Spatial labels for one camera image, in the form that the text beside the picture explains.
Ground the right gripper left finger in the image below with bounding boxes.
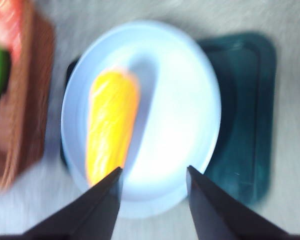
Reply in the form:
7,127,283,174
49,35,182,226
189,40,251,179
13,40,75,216
19,166,123,240

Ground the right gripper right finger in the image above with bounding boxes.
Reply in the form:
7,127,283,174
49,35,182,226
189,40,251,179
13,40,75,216
186,165,295,240

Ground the yellow corn cob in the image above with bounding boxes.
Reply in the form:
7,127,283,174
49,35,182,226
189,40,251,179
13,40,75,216
85,65,141,187

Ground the blue round plate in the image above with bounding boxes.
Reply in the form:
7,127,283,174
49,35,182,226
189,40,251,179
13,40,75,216
60,20,221,220

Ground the brown wicker basket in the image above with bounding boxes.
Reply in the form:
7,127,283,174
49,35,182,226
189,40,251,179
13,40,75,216
0,0,56,192

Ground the black rectangular tray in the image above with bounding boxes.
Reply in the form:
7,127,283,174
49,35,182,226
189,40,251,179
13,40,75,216
59,31,277,207

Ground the orange carrot with green leaves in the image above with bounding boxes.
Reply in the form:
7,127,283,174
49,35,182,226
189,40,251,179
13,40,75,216
0,0,25,103

